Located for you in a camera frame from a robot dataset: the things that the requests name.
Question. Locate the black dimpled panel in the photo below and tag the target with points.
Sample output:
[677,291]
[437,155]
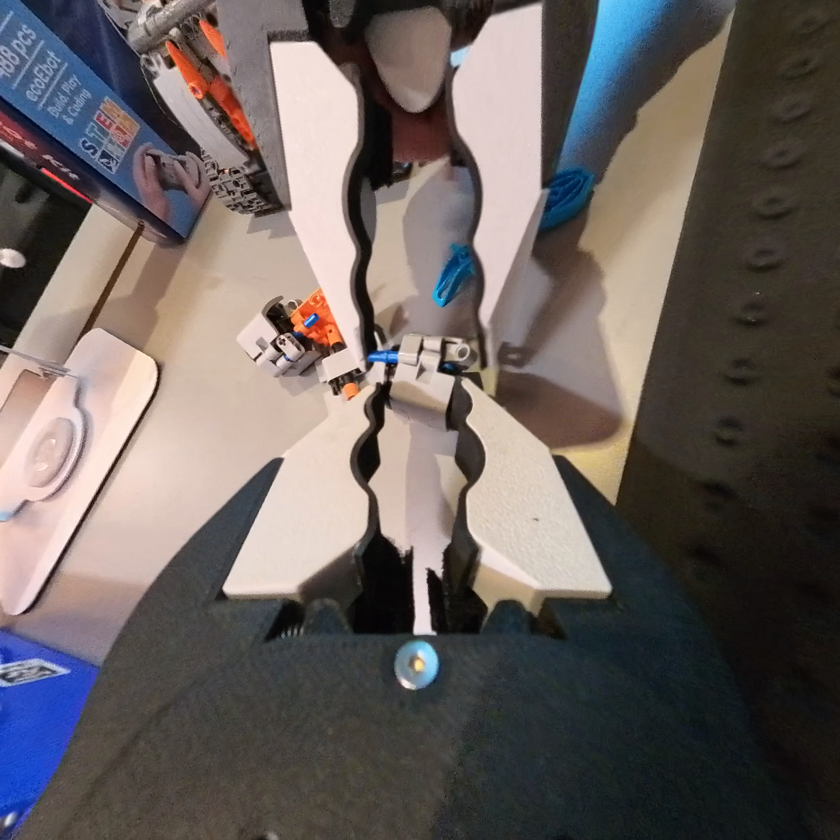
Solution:
[754,394]

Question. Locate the small blue beam piece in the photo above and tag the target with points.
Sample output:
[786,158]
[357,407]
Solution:
[384,357]

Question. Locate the grey orange toy robot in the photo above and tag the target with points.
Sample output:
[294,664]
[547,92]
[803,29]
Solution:
[210,131]

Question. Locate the blue robot kit box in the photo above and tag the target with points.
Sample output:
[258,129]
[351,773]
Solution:
[79,118]

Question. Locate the grey orange axle assembly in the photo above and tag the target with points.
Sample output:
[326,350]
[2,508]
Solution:
[315,321]

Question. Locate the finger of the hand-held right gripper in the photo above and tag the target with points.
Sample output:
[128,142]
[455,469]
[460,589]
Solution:
[512,164]
[315,164]

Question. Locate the light blue plastic tool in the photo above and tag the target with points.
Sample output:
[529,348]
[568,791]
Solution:
[453,275]

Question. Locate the blue plastic bin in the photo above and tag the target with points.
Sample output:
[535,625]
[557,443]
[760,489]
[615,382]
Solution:
[39,722]

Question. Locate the person's right hand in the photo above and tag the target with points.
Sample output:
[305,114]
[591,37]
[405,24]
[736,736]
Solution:
[420,138]

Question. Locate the grey black wheel Lego assembly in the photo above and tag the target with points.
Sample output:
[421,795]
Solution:
[420,394]

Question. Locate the grey shell block assembly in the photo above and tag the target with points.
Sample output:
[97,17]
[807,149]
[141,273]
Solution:
[259,341]

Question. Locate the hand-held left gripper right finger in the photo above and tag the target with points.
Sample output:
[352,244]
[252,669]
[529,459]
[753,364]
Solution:
[538,525]

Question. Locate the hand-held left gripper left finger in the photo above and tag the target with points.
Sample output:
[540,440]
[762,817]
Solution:
[302,525]

